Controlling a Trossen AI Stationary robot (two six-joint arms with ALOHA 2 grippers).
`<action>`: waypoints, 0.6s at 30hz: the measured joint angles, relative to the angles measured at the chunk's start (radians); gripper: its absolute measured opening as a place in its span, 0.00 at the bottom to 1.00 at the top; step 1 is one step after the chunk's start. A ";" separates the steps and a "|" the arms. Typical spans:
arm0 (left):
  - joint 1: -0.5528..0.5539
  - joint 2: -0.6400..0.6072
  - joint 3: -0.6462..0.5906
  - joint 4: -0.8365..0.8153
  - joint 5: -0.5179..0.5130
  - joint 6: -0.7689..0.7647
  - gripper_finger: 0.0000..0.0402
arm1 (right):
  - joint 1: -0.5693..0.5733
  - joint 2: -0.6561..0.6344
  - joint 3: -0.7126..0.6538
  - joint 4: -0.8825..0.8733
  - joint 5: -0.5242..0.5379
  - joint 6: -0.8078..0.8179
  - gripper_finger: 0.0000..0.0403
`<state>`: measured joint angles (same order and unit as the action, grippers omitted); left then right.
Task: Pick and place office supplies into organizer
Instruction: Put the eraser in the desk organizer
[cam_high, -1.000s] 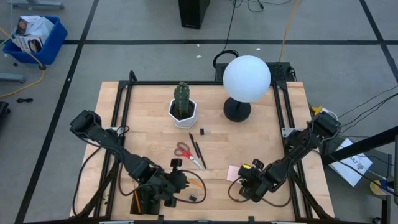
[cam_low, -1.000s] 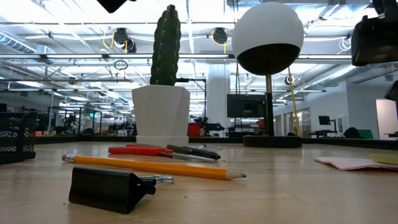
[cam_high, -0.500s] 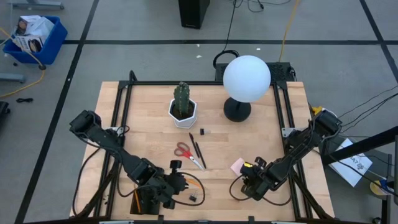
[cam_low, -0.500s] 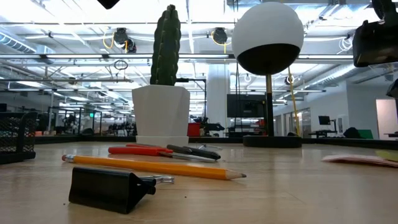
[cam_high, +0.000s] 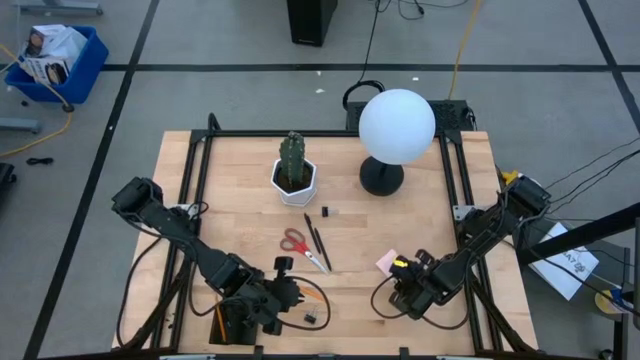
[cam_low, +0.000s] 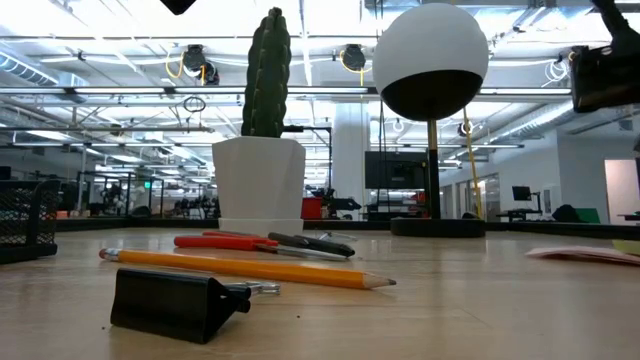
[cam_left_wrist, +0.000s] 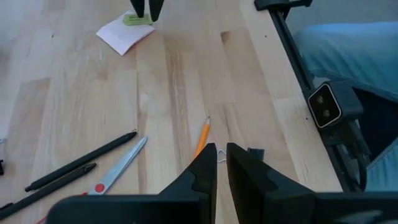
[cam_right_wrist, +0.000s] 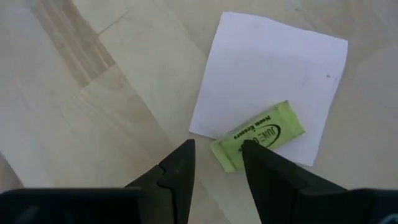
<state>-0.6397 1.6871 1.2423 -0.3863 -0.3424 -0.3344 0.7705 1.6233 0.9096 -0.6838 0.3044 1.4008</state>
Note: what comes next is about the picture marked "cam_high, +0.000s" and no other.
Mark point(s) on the small black binder clip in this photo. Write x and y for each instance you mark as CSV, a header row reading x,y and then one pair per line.
x,y
326,211

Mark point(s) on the black pen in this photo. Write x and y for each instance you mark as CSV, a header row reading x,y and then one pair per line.
x,y
324,250
311,230

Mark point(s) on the white printed cardboard box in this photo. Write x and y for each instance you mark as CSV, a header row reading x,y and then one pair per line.
x,y
50,50

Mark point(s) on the pink sticky note pad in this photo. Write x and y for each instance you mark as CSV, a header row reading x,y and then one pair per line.
x,y
384,261

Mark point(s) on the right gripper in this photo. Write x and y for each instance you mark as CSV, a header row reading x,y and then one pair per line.
x,y
425,287

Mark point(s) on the large black binder clip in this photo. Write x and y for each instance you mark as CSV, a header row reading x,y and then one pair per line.
x,y
311,316

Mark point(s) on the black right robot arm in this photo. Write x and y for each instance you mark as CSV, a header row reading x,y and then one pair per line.
x,y
487,227

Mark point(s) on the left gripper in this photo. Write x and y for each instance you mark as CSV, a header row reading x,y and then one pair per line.
x,y
260,300

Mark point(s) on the yellow tape roll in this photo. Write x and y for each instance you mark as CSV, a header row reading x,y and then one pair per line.
x,y
607,302

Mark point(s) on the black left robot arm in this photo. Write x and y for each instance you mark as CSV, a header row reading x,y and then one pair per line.
x,y
150,210

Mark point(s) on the yellow wooden pencil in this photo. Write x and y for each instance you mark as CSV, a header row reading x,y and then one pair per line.
x,y
220,322
314,293

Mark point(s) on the black electronics box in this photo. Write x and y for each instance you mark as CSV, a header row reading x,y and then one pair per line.
x,y
452,116

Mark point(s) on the yellow sticky note pad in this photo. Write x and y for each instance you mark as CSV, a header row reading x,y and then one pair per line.
x,y
399,262

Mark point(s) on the white faceted plant pot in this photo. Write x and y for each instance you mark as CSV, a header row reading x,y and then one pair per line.
x,y
306,187

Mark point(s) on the blue plastic bin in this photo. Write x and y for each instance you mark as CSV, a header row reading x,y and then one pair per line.
x,y
85,70

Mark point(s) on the white paper sheet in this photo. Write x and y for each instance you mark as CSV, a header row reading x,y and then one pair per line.
x,y
565,265

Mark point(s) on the black mesh desk organizer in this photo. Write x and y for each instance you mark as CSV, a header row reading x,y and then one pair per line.
x,y
240,338

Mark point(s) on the black metal beam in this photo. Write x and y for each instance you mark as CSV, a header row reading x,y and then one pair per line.
x,y
580,235

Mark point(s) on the black tower case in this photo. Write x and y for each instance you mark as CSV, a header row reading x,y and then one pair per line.
x,y
311,20

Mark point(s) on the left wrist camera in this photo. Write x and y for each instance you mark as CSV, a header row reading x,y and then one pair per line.
x,y
283,263

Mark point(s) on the white globe table lamp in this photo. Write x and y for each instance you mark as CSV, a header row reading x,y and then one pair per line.
x,y
397,125

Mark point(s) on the green cactus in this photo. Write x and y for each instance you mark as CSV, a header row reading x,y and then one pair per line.
x,y
292,155

